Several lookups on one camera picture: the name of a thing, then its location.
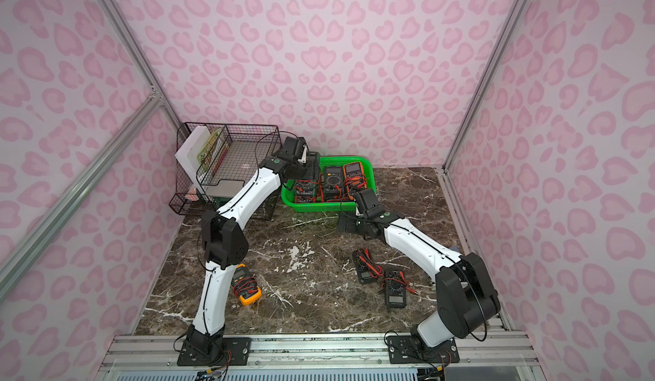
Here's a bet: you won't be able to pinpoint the dark green multimeter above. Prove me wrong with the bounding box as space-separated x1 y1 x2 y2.
321 166 346 202
293 177 320 204

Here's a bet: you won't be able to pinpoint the orange multimeter with leads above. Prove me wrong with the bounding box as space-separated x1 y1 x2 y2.
343 162 368 200

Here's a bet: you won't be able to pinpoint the black multimeter red leads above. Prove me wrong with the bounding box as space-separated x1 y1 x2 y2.
352 248 385 285

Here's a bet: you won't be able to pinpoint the yellow multimeter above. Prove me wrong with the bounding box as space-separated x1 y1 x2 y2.
231 263 263 306

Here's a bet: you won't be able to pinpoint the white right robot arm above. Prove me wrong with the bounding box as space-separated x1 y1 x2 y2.
351 188 501 349

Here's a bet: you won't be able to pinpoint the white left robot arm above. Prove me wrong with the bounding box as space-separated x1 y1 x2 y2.
183 135 309 361

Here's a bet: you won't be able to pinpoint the green plastic basket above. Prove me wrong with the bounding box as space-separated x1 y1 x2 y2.
281 155 377 212

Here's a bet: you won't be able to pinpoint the black clamp multimeter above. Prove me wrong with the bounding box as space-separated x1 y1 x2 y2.
383 270 416 309

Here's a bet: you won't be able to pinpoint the white board in rack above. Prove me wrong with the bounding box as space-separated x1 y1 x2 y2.
175 125 211 195

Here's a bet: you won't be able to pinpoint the black wire mesh rack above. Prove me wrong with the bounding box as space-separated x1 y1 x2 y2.
169 122 281 216

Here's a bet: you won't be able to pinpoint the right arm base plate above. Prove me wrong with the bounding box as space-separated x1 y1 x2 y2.
384 332 460 367

